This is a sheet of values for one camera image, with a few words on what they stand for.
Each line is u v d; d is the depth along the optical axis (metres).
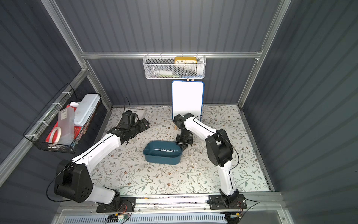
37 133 0.60
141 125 0.78
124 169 0.87
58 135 0.63
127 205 0.75
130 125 0.67
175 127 1.05
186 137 0.77
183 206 0.73
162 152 0.94
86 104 0.76
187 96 0.91
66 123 0.68
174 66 0.89
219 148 0.53
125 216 0.70
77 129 0.70
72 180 0.42
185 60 0.87
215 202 0.73
